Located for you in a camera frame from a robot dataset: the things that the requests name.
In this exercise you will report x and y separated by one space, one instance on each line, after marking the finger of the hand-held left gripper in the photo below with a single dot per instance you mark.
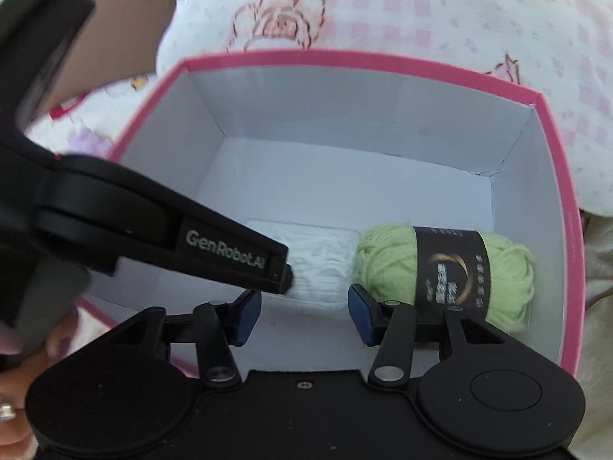
287 278

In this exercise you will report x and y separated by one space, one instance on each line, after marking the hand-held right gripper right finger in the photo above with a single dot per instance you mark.
361 316

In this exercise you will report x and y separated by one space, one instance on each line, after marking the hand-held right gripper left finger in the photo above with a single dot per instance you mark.
249 316

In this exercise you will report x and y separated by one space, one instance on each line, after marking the green yarn ball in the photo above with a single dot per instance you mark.
383 258

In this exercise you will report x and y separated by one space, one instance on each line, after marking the purple plush toy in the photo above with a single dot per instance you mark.
88 141

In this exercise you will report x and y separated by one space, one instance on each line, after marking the pink cardboard box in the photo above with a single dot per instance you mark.
335 105

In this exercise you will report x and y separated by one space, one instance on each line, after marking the person's left hand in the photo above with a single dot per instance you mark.
14 393

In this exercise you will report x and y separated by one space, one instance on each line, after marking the brown pillow with cloud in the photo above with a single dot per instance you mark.
124 33

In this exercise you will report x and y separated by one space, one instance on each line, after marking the gold curtain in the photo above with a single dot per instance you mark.
596 345

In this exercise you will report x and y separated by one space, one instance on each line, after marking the pink checked pillow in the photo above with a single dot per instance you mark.
407 9

